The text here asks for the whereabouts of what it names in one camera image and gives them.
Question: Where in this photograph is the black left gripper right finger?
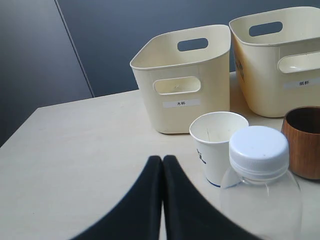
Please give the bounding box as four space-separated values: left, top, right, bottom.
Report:
162 155 258 240

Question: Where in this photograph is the white paper cup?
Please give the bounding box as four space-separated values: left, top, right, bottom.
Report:
189 111 249 188

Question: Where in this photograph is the cream bin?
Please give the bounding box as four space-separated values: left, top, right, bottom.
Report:
130 24 231 134
229 6 320 118

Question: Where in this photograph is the cream bin middle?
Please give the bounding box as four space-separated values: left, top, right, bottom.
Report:
229 6 320 118

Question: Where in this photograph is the cream bin left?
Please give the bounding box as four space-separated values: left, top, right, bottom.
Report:
130 24 231 134

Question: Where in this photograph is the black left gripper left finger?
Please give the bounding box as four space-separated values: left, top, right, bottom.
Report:
73 155 163 240

